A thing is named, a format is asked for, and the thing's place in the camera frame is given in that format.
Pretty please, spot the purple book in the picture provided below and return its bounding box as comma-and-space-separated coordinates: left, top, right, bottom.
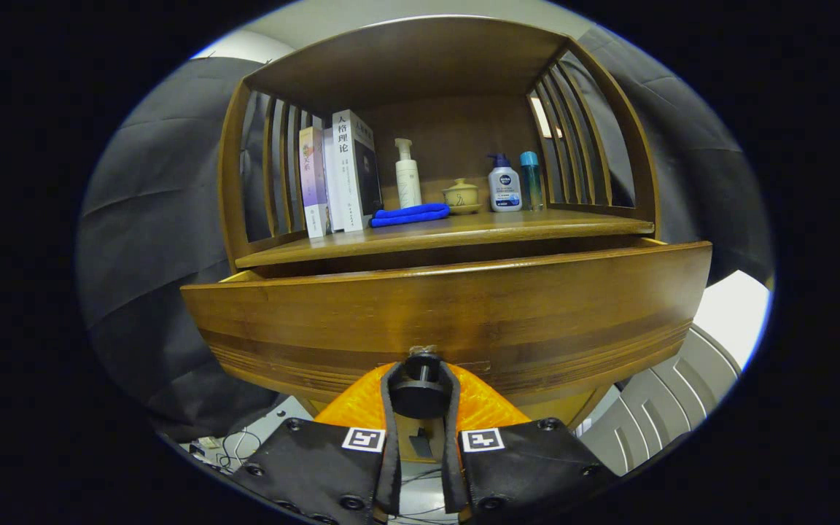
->
298, 126, 332, 239

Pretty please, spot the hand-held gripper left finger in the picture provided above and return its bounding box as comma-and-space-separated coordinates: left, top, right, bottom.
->
234, 362, 403, 525

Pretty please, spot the thick white book dark cover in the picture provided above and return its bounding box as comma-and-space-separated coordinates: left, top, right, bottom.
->
331, 109, 384, 233

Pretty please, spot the thin white book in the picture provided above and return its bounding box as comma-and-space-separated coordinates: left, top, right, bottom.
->
322, 128, 348, 234

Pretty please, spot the white bottle with blue pump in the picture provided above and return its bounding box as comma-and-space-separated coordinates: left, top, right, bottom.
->
487, 153, 523, 212

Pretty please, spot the wooden countertop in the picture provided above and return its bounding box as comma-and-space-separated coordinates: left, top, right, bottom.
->
236, 208, 654, 269

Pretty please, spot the blue folded cloth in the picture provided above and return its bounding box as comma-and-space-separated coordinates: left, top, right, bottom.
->
370, 203, 451, 228

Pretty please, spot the black round drawer knob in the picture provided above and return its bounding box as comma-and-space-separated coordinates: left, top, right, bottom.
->
389, 349, 454, 420

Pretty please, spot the white plastic storage unit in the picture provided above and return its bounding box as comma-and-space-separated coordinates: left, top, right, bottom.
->
577, 270, 774, 478

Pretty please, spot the teal slim bottle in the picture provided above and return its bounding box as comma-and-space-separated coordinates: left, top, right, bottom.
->
520, 151, 543, 211

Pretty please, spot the wooden cabinet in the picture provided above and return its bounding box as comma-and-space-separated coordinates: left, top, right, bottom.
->
217, 16, 661, 464

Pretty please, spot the wooden drawer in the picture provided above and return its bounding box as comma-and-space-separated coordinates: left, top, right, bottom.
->
181, 237, 712, 424

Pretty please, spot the yellow lidded teacup with saucer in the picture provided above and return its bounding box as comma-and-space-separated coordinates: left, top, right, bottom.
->
442, 179, 482, 215

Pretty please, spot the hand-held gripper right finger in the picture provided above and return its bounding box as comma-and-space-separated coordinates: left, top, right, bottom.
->
440, 362, 619, 525

